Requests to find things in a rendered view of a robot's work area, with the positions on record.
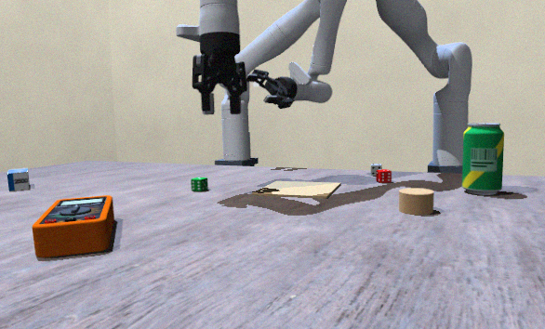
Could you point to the orange digital multimeter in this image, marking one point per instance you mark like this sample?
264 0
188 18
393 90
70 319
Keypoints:
85 227

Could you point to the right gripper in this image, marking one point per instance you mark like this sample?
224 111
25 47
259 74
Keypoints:
282 88

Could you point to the tan short cylinder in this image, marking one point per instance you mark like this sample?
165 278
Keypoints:
416 201

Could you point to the red die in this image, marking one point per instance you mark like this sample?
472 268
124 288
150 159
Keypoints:
384 176

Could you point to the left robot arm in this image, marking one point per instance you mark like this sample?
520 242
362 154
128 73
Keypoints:
408 19

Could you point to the white die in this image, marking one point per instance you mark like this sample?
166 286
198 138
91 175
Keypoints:
374 168

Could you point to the green soda can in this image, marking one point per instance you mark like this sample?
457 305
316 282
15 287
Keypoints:
483 146

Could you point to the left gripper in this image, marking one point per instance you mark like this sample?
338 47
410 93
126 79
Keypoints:
218 57

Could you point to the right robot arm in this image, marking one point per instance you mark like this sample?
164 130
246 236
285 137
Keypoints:
274 41

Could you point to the green die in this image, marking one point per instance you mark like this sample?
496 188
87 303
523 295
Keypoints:
199 184

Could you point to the beige flat mat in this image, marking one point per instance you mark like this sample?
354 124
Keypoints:
298 189

